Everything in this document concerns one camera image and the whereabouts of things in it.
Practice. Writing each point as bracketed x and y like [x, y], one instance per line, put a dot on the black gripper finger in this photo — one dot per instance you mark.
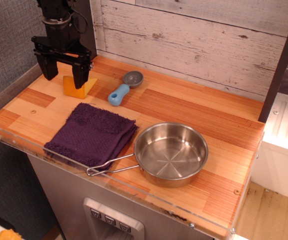
[48, 66]
[80, 73]

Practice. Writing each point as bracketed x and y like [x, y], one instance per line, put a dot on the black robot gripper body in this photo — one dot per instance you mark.
[62, 43]

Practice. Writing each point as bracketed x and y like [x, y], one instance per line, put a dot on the orange cheese wedge toy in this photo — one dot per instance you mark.
[70, 90]

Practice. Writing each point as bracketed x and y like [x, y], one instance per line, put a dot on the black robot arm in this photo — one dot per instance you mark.
[59, 12]

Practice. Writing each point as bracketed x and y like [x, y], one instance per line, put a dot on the blue grey toy scoop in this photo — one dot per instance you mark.
[131, 79]

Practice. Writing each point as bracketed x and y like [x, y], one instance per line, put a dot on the white toy sink unit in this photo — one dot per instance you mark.
[270, 168]

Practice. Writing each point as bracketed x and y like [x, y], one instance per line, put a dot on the purple folded towel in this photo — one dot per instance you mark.
[92, 136]

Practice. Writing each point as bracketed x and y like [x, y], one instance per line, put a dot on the stainless steel pan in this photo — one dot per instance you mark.
[169, 155]

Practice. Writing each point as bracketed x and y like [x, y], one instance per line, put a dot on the silver dispenser button panel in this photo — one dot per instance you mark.
[106, 223]

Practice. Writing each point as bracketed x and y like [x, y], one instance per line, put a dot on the orange object bottom left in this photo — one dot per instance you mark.
[9, 234]

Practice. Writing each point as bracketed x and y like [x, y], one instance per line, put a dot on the dark right shelf post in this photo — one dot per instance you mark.
[275, 84]

